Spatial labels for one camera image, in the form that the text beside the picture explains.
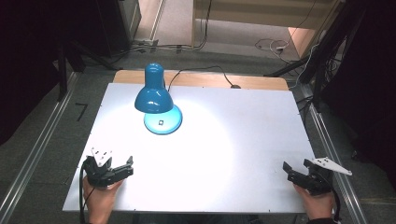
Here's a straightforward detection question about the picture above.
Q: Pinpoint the blue desk lamp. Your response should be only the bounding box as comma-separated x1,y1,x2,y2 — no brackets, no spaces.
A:
134,63,184,136

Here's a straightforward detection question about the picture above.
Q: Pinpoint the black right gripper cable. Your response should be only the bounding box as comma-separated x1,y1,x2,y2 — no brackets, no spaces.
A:
331,186,343,224

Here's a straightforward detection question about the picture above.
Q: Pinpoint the white floor cable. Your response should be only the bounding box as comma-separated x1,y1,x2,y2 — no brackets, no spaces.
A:
254,37,292,59

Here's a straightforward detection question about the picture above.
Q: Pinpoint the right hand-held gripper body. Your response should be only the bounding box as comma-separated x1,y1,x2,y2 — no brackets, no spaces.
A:
287,157,353,196

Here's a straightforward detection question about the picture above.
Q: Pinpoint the black lamp cable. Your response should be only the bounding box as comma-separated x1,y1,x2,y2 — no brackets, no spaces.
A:
167,64,242,92

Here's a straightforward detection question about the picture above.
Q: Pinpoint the light wooden furniture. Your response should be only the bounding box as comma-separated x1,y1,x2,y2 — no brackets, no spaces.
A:
191,0,345,60

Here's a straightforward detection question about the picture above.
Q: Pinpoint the grey floor cable bundle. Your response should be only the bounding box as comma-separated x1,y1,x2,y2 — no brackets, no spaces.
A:
116,0,214,56

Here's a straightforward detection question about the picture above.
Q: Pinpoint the dark cabinet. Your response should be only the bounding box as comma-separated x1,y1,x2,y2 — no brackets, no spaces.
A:
94,0,143,58

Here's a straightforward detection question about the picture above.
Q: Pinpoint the person's right hand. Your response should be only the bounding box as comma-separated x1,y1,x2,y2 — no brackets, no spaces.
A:
293,183,336,221

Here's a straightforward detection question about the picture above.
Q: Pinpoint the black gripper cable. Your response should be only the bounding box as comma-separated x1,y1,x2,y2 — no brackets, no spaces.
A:
331,186,343,224
78,161,96,224

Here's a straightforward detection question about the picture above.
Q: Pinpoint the black metal stand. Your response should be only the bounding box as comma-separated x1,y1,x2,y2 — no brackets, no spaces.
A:
263,0,370,108
55,38,118,102

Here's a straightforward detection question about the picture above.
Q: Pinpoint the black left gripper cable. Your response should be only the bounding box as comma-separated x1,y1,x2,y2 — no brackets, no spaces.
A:
78,161,96,224

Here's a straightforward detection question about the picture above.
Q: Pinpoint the aluminium floor rail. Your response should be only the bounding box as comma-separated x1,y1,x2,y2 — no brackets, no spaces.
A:
299,83,370,224
0,72,80,224

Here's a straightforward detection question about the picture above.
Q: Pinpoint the person's left hand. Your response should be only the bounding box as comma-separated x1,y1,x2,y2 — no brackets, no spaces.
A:
81,178,124,224

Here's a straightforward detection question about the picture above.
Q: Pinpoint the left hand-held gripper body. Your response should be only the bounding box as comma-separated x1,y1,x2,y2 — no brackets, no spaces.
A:
82,147,134,189

